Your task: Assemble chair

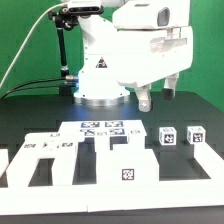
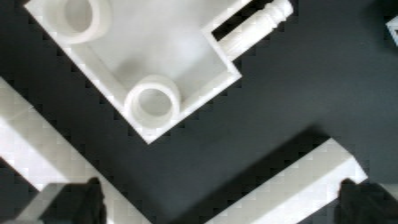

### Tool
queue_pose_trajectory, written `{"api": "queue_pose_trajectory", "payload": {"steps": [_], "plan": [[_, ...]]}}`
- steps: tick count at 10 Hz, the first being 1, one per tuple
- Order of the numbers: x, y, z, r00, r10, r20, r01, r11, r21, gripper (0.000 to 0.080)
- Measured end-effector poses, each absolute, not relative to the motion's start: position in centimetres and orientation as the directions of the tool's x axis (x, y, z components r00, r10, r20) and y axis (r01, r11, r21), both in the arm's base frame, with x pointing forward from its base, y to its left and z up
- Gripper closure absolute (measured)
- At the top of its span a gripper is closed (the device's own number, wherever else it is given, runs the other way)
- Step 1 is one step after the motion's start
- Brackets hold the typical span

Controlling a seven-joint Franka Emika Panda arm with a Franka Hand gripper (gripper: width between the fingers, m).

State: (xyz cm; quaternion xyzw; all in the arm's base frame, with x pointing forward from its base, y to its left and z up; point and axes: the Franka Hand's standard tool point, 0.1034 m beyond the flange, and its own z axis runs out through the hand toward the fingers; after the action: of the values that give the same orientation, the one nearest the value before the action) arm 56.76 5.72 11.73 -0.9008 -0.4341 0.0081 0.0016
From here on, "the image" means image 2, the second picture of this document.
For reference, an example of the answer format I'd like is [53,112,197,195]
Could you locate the white tagged chair leg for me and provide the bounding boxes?
[385,16,398,45]

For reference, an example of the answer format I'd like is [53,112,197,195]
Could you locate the white boundary frame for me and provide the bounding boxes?
[0,78,367,224]

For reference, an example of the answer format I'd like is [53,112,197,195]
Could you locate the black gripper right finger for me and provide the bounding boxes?
[333,179,398,224]

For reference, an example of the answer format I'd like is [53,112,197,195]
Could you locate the white turned spindle rod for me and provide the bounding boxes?
[218,0,293,60]

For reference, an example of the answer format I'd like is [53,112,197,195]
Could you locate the white chair seat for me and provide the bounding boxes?
[24,0,250,142]

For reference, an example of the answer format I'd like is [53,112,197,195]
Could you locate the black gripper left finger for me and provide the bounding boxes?
[15,177,108,224]

